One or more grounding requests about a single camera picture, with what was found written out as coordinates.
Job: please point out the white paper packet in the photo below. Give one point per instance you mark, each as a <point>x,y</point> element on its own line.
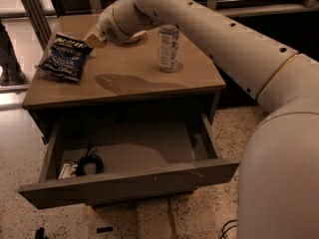
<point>68,170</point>

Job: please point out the open grey top drawer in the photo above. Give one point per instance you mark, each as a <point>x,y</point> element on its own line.
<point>142,159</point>

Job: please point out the clear plastic water bottle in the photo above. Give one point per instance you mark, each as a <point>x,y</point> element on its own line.
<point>167,48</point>

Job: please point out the black tape strip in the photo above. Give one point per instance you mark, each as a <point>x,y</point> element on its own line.
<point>104,229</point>

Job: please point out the white bowl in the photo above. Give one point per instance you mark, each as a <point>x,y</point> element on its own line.
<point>135,38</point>

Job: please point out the yellow-tan gripper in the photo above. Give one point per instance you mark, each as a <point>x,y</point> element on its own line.
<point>107,26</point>

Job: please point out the blue chip bag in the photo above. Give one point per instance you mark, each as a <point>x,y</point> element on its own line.
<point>67,58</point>

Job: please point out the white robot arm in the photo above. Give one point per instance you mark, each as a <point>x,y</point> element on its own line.
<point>278,184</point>

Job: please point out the grey drawer cabinet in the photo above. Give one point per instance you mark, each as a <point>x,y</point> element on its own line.
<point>127,73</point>

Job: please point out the metal railing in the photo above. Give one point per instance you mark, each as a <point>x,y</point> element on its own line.
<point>238,24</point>

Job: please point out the person's dark legs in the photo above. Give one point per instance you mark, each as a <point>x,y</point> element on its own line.
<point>11,70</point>

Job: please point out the small black floor object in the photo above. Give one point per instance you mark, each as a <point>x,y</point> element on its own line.
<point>40,233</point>

